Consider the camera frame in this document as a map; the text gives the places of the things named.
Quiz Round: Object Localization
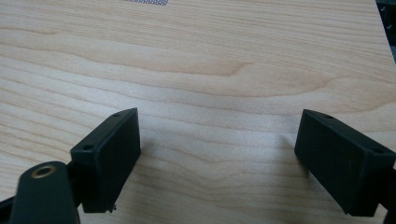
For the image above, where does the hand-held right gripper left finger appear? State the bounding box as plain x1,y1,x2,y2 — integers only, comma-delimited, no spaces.
69,107,142,215

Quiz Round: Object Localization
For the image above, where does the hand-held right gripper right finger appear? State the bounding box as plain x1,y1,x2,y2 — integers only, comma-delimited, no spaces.
293,108,396,217

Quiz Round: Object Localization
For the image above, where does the grey checked cloth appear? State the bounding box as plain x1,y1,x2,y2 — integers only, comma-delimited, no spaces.
121,0,169,7

